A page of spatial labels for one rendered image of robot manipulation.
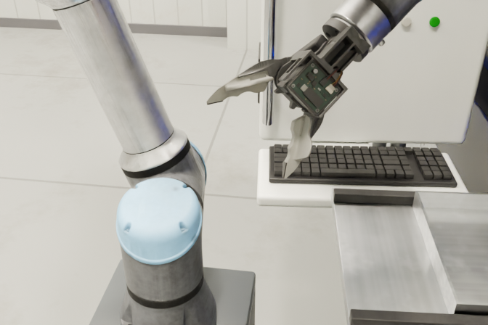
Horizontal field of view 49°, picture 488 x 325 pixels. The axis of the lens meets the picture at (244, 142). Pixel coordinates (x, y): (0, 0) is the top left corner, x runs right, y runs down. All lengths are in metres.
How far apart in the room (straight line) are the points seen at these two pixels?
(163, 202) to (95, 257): 1.50
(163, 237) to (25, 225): 1.80
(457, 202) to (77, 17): 0.70
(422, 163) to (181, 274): 0.66
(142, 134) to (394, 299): 0.44
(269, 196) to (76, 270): 1.23
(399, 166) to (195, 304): 0.59
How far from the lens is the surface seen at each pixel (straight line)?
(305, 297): 2.02
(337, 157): 1.21
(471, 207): 1.03
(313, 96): 0.68
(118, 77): 0.77
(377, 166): 1.20
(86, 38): 0.75
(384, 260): 0.88
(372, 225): 0.95
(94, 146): 2.96
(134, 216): 0.74
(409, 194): 1.00
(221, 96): 0.71
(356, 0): 0.73
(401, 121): 1.32
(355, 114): 1.29
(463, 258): 0.92
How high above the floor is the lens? 1.46
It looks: 30 degrees down
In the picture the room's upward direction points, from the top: straight up
